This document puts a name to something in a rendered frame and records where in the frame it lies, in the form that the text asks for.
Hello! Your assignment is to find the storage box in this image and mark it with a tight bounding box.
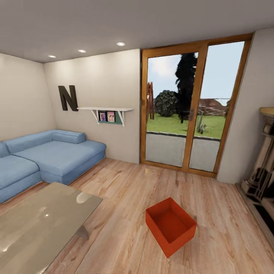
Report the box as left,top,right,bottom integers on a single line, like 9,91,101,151
146,197,197,258

